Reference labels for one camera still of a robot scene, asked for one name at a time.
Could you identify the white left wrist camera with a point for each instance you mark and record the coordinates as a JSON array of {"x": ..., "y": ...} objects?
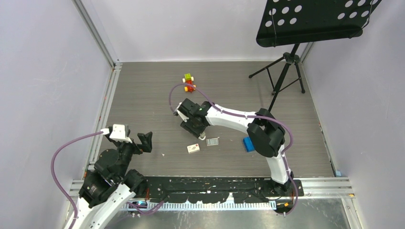
[{"x": 120, "y": 133}]

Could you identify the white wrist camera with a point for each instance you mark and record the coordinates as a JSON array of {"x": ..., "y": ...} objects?
[
  {"x": 180, "y": 113},
  {"x": 120, "y": 133}
]

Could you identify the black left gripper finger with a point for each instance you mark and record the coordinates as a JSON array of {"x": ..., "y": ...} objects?
[
  {"x": 146, "y": 142},
  {"x": 108, "y": 132}
]

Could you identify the black music stand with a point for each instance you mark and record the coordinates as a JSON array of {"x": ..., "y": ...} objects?
[{"x": 286, "y": 22}]

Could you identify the blue green white brick block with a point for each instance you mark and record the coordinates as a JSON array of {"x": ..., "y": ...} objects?
[{"x": 248, "y": 145}]

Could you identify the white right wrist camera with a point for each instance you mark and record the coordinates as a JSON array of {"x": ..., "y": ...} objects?
[{"x": 180, "y": 113}]

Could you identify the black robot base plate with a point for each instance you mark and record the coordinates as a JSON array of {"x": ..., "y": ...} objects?
[{"x": 210, "y": 190}]

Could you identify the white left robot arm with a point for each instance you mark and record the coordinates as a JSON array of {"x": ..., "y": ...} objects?
[{"x": 111, "y": 184}]

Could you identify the white staple box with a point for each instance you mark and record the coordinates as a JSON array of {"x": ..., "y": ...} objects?
[{"x": 193, "y": 148}]

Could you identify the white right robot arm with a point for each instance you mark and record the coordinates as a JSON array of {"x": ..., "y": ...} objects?
[{"x": 265, "y": 132}]

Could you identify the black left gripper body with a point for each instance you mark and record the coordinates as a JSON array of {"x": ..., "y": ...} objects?
[{"x": 127, "y": 150}]

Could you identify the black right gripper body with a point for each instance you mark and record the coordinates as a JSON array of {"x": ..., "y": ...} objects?
[{"x": 192, "y": 128}]

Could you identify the red green toy brick car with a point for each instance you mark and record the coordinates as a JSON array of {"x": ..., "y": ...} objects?
[{"x": 188, "y": 79}]

